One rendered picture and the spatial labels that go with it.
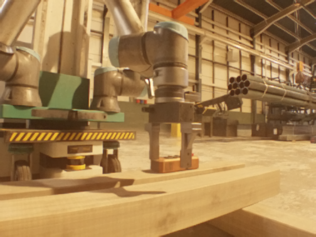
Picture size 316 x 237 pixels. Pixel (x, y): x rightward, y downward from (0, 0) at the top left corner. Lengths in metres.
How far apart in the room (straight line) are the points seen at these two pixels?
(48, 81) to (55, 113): 0.25
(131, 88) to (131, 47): 0.77
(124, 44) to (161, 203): 0.41
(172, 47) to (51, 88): 0.91
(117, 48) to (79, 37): 0.92
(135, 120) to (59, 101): 9.74
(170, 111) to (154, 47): 0.17
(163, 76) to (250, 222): 0.50
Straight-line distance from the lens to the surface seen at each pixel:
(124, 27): 0.79
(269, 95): 5.37
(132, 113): 10.92
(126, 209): 0.47
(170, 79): 0.53
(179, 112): 0.50
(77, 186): 0.59
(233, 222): 0.79
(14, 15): 1.00
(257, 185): 0.81
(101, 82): 1.31
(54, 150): 1.06
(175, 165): 0.74
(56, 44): 1.48
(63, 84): 1.35
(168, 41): 0.55
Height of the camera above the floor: 0.35
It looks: 2 degrees up
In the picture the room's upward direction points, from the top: 1 degrees clockwise
